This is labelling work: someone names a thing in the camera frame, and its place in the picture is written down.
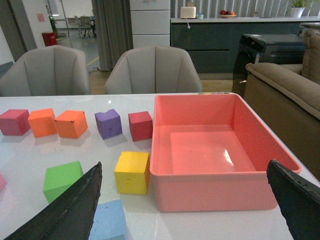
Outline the brown sofa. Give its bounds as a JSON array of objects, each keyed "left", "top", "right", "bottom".
[{"left": 244, "top": 29, "right": 320, "bottom": 179}]

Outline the grey chair left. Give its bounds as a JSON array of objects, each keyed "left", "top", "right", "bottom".
[{"left": 0, "top": 45, "right": 91, "bottom": 97}]

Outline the purple foam block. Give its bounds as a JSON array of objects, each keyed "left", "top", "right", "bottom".
[{"left": 94, "top": 109, "right": 123, "bottom": 140}]

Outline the small blue bowl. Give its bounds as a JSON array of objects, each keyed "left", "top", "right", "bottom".
[{"left": 196, "top": 12, "right": 204, "bottom": 20}]

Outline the green foam block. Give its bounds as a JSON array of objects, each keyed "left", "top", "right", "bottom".
[{"left": 42, "top": 161, "right": 84, "bottom": 204}]

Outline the pink plastic bin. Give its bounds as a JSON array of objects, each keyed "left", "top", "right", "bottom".
[{"left": 150, "top": 94, "right": 302, "bottom": 212}]

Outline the light blue foam block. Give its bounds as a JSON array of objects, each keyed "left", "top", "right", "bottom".
[{"left": 88, "top": 200, "right": 128, "bottom": 240}]

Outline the white drawer cabinet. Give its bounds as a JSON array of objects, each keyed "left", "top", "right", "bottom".
[{"left": 129, "top": 0, "right": 171, "bottom": 48}]

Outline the dark grey counter cabinet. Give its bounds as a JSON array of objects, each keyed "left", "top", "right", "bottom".
[{"left": 170, "top": 16, "right": 320, "bottom": 74}]

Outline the orange foam block right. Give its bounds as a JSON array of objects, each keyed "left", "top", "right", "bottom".
[{"left": 54, "top": 110, "right": 88, "bottom": 139}]

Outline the grey chair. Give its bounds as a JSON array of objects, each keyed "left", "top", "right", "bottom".
[
  {"left": 0, "top": 45, "right": 91, "bottom": 97},
  {"left": 104, "top": 45, "right": 203, "bottom": 95}
]

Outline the orange foam block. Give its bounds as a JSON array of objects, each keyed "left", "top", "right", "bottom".
[
  {"left": 54, "top": 110, "right": 88, "bottom": 139},
  {"left": 28, "top": 108, "right": 57, "bottom": 138}
]

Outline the potted plant white pot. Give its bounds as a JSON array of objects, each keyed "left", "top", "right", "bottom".
[{"left": 286, "top": 0, "right": 314, "bottom": 18}]

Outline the fruit plate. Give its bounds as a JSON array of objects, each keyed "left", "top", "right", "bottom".
[{"left": 219, "top": 9, "right": 237, "bottom": 19}]

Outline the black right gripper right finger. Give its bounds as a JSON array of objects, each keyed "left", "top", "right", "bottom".
[{"left": 266, "top": 160, "right": 320, "bottom": 240}]

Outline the grey chair right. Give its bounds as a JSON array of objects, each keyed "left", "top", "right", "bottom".
[{"left": 104, "top": 45, "right": 203, "bottom": 95}]

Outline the red foam block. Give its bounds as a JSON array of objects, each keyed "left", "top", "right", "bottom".
[{"left": 128, "top": 111, "right": 153, "bottom": 142}]

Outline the black appliance box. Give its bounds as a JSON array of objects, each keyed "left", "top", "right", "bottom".
[{"left": 231, "top": 34, "right": 305, "bottom": 97}]

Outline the orange foam block left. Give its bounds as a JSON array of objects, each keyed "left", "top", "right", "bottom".
[{"left": 28, "top": 108, "right": 57, "bottom": 138}]

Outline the red bin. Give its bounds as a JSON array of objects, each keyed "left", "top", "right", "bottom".
[{"left": 41, "top": 31, "right": 58, "bottom": 47}]

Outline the magenta foam block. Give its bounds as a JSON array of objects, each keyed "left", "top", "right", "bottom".
[{"left": 0, "top": 109, "right": 31, "bottom": 136}]

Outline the yellow foam block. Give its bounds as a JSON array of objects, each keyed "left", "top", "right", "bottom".
[{"left": 114, "top": 151, "right": 150, "bottom": 195}]

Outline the pink foam block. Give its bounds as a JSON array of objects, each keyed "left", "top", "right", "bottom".
[{"left": 0, "top": 173, "right": 7, "bottom": 191}]

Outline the white toaster appliance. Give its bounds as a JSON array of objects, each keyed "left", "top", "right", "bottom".
[{"left": 180, "top": 6, "right": 196, "bottom": 19}]

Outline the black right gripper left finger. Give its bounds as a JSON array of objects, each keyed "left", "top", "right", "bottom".
[{"left": 6, "top": 162, "right": 103, "bottom": 240}]

